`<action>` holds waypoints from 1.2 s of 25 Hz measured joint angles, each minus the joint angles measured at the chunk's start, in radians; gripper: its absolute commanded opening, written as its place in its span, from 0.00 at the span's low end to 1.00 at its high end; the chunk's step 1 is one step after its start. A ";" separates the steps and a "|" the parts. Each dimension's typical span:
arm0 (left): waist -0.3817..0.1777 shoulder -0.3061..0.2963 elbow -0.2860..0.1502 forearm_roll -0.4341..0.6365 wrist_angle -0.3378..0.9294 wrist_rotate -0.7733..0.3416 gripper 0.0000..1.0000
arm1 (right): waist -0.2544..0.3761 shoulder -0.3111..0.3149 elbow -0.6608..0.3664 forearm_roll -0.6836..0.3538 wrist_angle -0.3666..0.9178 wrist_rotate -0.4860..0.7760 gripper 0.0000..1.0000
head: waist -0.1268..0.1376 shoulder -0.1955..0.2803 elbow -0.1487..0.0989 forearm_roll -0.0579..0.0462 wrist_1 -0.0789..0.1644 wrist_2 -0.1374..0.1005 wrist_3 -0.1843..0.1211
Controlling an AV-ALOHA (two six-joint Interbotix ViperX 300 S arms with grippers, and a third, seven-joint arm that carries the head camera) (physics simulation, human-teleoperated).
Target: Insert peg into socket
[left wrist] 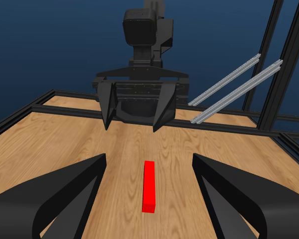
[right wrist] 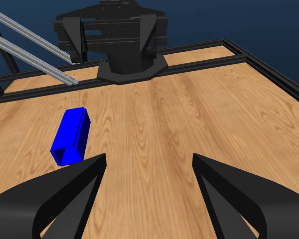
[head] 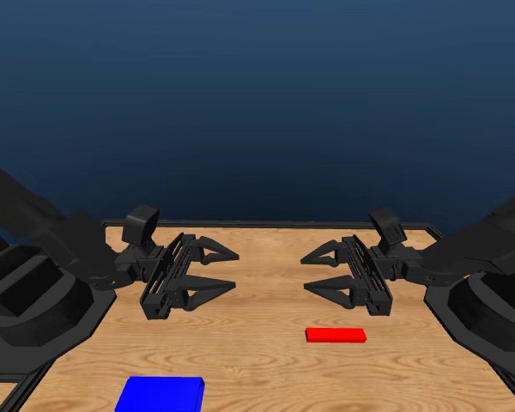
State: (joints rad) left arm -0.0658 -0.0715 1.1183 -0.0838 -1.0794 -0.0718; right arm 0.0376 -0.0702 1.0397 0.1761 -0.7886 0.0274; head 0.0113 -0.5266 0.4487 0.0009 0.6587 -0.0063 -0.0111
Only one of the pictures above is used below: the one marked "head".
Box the black table frame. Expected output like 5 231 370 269
0 219 515 412

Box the thin red peg bar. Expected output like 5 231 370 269
305 327 368 344

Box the blue hollow socket block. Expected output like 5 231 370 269
113 376 206 412

